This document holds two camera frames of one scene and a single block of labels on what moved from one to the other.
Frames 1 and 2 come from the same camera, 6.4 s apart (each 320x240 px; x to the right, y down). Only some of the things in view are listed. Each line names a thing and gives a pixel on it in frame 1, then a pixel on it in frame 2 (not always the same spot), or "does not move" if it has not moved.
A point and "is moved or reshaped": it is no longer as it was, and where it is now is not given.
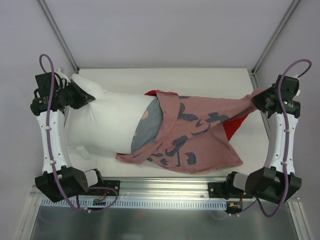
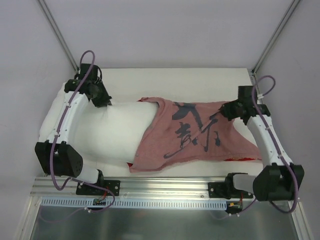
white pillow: x=112 y=123 is moved or reshaped
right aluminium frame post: x=276 y=35 does not move
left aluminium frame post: x=64 y=44 does not move
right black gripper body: x=263 y=100 -> x=227 y=111
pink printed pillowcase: x=193 y=138 is moved or reshaped
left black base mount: x=114 y=185 does not move
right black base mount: x=225 y=190 does not move
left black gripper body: x=75 y=94 -> x=101 y=99
